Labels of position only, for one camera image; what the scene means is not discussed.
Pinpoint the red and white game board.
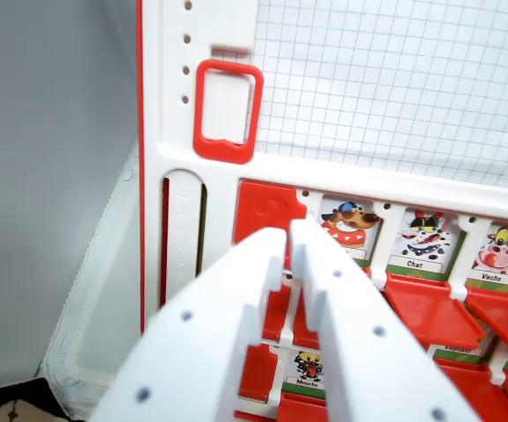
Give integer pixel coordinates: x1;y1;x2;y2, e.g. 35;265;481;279
134;0;508;422

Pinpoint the red flap of crocodile card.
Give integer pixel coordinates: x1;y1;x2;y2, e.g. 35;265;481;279
233;178;309;270

